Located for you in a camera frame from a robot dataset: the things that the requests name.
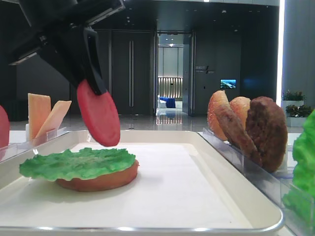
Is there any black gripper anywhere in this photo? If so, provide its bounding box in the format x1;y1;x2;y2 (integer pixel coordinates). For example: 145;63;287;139
8;0;125;95

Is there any red tomato slice front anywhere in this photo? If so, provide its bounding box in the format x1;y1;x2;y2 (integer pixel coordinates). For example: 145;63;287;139
77;80;120;147

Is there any red tomato slice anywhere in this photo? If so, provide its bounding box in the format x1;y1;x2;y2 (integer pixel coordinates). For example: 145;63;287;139
0;106;10;148
77;80;120;147

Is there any orange cheese slice left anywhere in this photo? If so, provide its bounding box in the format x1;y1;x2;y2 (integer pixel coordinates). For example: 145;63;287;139
28;93;51;140

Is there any orange cheese slice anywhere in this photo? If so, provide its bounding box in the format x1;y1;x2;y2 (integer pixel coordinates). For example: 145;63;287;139
35;100;72;138
28;93;51;140

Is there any orange cheese slice right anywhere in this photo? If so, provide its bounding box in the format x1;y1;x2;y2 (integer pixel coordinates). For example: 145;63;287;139
35;100;72;138

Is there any red tomato slice rear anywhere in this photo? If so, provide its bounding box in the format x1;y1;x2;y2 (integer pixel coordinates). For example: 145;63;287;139
0;106;10;148

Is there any green lettuce leaf on bun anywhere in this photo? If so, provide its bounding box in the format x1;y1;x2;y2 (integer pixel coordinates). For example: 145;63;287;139
19;147;136;181

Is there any bottom bread slice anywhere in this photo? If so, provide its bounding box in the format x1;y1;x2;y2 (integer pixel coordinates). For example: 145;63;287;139
56;160;139;192

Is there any bread slice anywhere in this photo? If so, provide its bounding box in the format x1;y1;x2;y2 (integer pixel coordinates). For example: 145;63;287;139
229;96;251;129
56;160;139;192
207;90;232;142

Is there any bread slice far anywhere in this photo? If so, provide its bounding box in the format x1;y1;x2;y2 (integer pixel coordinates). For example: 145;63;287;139
207;90;232;142

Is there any bread slice near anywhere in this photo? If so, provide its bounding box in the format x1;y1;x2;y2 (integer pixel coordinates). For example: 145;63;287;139
229;96;251;129

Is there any thin brown meat patty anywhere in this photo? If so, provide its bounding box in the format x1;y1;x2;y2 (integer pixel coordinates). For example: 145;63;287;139
215;104;262;166

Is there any thick brown meat patty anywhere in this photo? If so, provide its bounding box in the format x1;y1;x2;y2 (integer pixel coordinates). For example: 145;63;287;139
246;96;288;173

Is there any green lettuce in holder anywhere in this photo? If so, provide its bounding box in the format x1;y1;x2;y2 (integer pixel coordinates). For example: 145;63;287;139
283;112;315;218

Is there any dark double door right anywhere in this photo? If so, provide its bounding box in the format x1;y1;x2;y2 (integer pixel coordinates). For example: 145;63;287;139
112;31;151;115

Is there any blue sofa in hallway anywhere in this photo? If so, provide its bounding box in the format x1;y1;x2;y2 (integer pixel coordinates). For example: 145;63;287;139
159;96;176;108

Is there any clear acrylic holder left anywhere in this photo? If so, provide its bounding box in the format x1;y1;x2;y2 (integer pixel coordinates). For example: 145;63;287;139
0;127;69;162

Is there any clear acrylic holder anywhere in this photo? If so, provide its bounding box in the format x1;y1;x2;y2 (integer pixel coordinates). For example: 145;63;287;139
199;128;315;236
0;127;69;162

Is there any white rectangular tray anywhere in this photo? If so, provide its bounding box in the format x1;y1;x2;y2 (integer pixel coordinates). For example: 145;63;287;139
0;131;284;236

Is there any white planter with plants upper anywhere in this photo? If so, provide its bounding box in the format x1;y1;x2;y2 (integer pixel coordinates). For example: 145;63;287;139
282;90;305;111

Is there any white planter with plants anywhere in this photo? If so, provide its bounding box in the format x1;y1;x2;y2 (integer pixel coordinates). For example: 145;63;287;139
286;105;313;127
282;90;305;111

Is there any white planter with plants lower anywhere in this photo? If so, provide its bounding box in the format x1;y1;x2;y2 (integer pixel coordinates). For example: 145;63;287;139
286;105;313;127

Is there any clear acrylic holder right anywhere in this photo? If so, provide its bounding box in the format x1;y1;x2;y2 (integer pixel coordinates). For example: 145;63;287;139
199;128;315;236

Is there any wall display screen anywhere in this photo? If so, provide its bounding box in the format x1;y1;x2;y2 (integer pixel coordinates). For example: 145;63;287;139
220;79;236;89

